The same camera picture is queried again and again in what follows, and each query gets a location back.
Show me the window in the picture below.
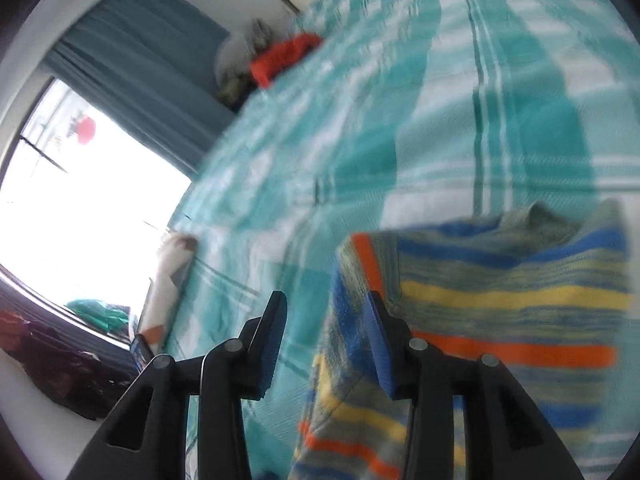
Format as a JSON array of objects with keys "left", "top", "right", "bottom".
[{"left": 0, "top": 76, "right": 193, "bottom": 348}]

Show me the striped knit sweater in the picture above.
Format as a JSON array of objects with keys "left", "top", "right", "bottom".
[{"left": 287, "top": 199, "right": 632, "bottom": 480}]

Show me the teal curtain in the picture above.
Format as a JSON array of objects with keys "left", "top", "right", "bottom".
[{"left": 42, "top": 0, "right": 236, "bottom": 173}]

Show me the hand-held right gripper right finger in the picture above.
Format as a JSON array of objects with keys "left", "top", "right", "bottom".
[{"left": 364, "top": 291, "right": 584, "bottom": 480}]

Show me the bright green cloth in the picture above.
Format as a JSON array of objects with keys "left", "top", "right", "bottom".
[{"left": 65, "top": 299, "right": 132, "bottom": 335}]

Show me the teal plaid blanket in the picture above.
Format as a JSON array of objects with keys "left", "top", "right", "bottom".
[{"left": 165, "top": 0, "right": 640, "bottom": 480}]

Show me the dark cloth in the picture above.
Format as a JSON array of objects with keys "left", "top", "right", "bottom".
[{"left": 0, "top": 309, "right": 138, "bottom": 421}]

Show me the red window decoration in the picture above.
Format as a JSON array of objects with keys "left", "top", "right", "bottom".
[{"left": 72, "top": 115, "right": 97, "bottom": 145}]

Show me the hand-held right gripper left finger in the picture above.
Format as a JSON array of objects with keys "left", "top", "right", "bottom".
[{"left": 65, "top": 290, "right": 289, "bottom": 480}]

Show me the red cloth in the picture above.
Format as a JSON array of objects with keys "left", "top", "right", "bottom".
[{"left": 249, "top": 34, "right": 322, "bottom": 88}]

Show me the white and orange object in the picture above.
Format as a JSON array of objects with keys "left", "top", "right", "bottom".
[{"left": 136, "top": 234, "right": 198, "bottom": 353}]

